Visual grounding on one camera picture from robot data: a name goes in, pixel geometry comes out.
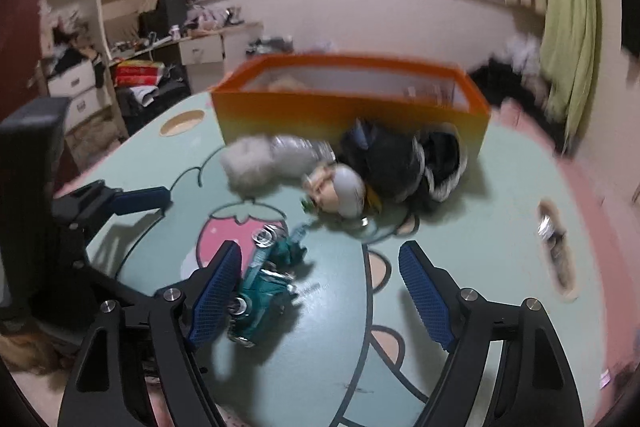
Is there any green toy car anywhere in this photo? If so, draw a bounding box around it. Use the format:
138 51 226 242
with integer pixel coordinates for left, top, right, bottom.
227 223 308 348

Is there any black doll garment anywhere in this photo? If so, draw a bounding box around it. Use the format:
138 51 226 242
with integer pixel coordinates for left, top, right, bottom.
340 119 468 205

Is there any small white-haired figure toy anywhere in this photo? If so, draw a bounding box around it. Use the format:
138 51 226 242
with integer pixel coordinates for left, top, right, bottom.
300 162 383 220

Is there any small metal object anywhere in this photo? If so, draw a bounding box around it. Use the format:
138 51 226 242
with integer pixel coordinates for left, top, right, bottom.
537 212 566 253

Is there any white clothes pile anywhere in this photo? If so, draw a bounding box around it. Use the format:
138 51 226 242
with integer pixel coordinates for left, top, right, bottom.
505 34 543 72

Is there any white fluffy pompom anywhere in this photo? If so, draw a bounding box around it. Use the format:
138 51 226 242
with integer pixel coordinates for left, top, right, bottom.
220 136 281 195

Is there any black clothes pile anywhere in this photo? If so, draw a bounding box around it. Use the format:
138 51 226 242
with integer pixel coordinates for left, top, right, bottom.
470 57 551 128

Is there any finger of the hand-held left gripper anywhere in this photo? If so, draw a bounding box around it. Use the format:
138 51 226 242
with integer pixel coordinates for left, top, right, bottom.
102 186 174 220
80 252 161 303

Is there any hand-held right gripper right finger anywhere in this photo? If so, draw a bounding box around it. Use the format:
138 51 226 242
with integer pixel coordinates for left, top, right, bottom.
398 241 583 427

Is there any white drawer cabinet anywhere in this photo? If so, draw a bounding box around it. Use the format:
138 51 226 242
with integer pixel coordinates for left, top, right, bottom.
177 23 263 95

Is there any cartoon printed desktop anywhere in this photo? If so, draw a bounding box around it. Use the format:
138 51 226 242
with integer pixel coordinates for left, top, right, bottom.
52 89 608 427

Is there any clear plastic wrapper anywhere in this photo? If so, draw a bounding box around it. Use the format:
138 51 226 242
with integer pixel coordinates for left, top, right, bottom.
272 134 335 178

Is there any white drawer unit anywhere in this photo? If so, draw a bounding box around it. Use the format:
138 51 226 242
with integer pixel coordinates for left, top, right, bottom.
47 59 126 132

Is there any red cardboard box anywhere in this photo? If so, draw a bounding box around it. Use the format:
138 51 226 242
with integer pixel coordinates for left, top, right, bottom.
115 59 166 88

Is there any black bag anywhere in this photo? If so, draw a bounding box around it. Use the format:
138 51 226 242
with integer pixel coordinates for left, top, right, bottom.
139 0 193 40

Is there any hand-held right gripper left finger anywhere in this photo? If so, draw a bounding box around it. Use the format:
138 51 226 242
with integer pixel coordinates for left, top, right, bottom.
57 239 244 427

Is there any brown fur garment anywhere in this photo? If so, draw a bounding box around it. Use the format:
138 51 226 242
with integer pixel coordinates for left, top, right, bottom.
0 332 63 375

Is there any green curtain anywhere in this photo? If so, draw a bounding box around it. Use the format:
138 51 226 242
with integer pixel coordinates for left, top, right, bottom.
542 0 601 142

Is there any orange cardboard box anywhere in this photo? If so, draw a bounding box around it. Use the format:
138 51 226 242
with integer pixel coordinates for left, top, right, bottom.
210 52 492 158

